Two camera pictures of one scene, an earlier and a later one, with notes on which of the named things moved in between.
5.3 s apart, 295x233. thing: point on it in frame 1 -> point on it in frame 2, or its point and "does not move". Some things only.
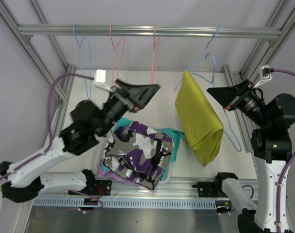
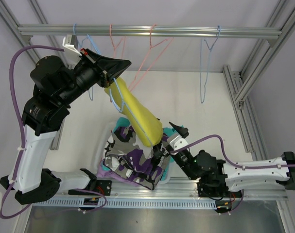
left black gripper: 139,95 -> 108,67
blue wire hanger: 185,68 -> 210,49
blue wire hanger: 239,149 -> 124,105
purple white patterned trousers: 138,153 does not move
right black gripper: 229,97 -> 157,152
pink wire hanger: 114,47 does not move
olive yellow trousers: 202,128 -> 147,127
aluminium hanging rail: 164,30 does not move
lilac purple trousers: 101,172 does not move
